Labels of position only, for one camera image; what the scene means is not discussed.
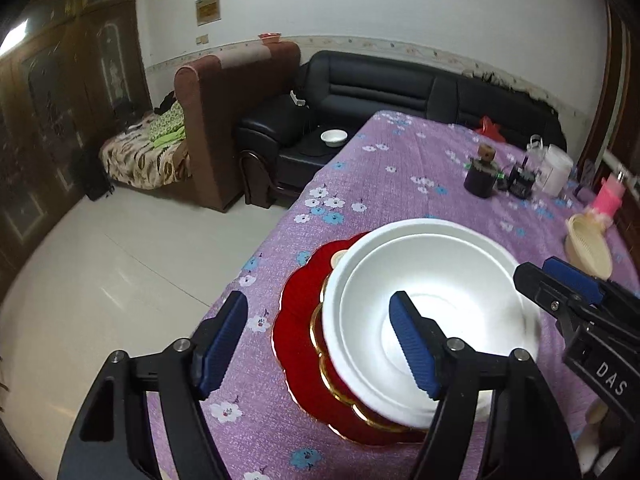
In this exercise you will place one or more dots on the small red dish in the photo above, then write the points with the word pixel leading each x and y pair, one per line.
pixel 270 37

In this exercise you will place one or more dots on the black bag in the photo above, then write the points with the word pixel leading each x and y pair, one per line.
pixel 95 180

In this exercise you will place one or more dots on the wooden door frame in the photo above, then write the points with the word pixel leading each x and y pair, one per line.
pixel 607 85

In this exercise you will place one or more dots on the white charger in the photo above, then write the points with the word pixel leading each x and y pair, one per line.
pixel 298 100

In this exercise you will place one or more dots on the carved wooden wardrobe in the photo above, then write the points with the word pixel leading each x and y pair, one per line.
pixel 50 110

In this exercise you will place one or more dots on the green cloth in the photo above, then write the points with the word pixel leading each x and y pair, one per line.
pixel 170 122

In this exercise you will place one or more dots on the brown armchair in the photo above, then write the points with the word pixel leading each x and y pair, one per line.
pixel 220 125

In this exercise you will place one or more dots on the cream plastic strainer bowl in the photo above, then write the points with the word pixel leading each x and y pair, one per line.
pixel 587 250

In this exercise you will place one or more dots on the yellow wall plaque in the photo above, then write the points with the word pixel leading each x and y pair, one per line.
pixel 207 9

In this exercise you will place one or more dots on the pink bottle with knitted sleeve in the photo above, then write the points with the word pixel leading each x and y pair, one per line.
pixel 607 200

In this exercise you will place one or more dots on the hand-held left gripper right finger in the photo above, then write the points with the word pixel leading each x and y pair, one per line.
pixel 415 350

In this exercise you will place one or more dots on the wall socket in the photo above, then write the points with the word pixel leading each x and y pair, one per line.
pixel 202 39

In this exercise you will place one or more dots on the black cylinder with wooden top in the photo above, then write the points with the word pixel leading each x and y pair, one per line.
pixel 480 180

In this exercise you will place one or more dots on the black round labelled device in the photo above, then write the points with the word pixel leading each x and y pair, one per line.
pixel 520 185

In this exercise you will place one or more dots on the red gold-rimmed labelled plate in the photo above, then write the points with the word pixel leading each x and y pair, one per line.
pixel 332 382

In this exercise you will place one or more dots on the red plastic bag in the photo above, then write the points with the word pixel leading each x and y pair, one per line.
pixel 489 129

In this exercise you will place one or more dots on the white plastic jar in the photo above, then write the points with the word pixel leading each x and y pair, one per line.
pixel 555 170

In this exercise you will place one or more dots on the leaf print blanket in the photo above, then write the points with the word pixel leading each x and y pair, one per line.
pixel 140 160

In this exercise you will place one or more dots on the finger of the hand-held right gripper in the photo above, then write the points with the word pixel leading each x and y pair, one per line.
pixel 545 290
pixel 575 280

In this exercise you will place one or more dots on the purple floral tablecloth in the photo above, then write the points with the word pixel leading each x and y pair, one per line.
pixel 400 185

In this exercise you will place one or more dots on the large white bowl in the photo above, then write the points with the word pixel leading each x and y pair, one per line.
pixel 450 270

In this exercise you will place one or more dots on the clear plastic container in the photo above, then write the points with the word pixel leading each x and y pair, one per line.
pixel 535 145

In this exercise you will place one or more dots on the small white ceramic dish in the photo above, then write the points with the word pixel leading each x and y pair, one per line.
pixel 334 137

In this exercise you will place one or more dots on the red ribbed plastic plate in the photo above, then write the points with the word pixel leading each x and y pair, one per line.
pixel 295 310

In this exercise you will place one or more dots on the black leather sofa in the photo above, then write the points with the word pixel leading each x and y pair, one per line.
pixel 380 85

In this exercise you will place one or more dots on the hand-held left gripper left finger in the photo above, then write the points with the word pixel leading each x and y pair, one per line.
pixel 220 350

